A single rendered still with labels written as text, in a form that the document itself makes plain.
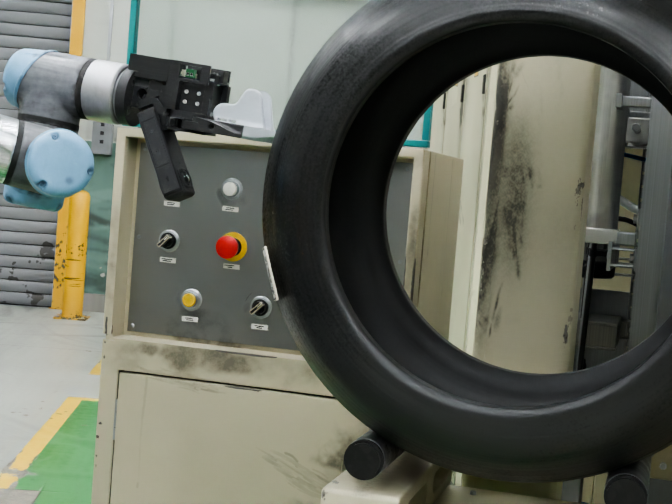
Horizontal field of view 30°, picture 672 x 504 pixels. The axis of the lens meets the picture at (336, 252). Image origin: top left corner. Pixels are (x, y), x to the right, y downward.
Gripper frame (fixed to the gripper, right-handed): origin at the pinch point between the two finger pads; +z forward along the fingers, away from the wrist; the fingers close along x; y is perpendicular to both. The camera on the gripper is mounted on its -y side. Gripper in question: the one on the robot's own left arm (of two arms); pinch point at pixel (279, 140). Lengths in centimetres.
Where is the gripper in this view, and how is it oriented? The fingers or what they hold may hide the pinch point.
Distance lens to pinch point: 148.1
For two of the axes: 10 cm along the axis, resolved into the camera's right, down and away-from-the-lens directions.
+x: 2.6, -0.4, 9.6
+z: 9.5, 1.9, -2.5
